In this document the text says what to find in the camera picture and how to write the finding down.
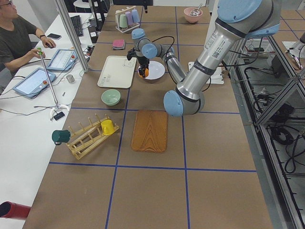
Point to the metal scoop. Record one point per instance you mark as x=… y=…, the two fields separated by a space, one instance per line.
x=196 y=11

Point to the white wire cup rack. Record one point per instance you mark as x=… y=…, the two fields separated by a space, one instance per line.
x=117 y=15

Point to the black smartphone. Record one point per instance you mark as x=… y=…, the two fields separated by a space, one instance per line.
x=54 y=36

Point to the teach pendant tablet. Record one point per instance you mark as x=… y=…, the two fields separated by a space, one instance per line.
x=33 y=84
x=62 y=60

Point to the aluminium frame post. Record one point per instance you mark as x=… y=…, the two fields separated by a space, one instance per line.
x=63 y=12

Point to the small phone on desk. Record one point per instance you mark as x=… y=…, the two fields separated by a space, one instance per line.
x=58 y=116

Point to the cream plastic tray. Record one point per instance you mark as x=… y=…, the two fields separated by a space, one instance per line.
x=117 y=72

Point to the white plate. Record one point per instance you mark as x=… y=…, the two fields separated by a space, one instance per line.
x=156 y=70

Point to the wooden tray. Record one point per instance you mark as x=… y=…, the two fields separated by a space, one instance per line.
x=150 y=131

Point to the green plastic cup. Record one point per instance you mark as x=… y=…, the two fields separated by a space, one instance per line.
x=123 y=21

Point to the yellow mug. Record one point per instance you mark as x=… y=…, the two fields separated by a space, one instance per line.
x=107 y=127

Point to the seated person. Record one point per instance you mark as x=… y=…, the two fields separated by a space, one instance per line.
x=15 y=45

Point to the pink bowl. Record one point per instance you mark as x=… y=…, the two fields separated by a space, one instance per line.
x=191 y=19

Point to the green bowl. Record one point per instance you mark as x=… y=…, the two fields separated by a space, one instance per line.
x=111 y=97

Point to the wooden peg rack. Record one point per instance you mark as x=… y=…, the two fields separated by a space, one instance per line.
x=87 y=138

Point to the red cylinder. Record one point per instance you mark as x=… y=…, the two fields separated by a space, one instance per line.
x=11 y=210

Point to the purple plastic cup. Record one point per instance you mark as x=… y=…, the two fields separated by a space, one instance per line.
x=129 y=18

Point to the dark green mug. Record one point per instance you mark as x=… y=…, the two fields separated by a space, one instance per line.
x=61 y=136

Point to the pink and grey cloths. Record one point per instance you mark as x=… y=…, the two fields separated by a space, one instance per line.
x=118 y=44

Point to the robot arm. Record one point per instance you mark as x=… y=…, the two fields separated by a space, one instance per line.
x=237 y=19

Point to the far teach pendant tablet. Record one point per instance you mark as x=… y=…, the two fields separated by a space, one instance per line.
x=62 y=60

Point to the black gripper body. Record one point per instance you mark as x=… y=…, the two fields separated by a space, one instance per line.
x=143 y=61

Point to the black keyboard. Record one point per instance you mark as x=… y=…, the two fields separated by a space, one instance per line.
x=76 y=22

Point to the blue plastic cup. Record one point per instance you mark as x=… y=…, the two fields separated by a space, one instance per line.
x=135 y=16

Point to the near teach pendant tablet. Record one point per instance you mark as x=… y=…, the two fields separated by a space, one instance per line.
x=33 y=84

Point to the orange fruit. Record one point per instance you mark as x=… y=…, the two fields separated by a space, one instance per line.
x=147 y=73

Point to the metal pole with stand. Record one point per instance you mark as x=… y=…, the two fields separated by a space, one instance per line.
x=57 y=105

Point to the small metal cylinder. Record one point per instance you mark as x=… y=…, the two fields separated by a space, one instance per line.
x=70 y=78

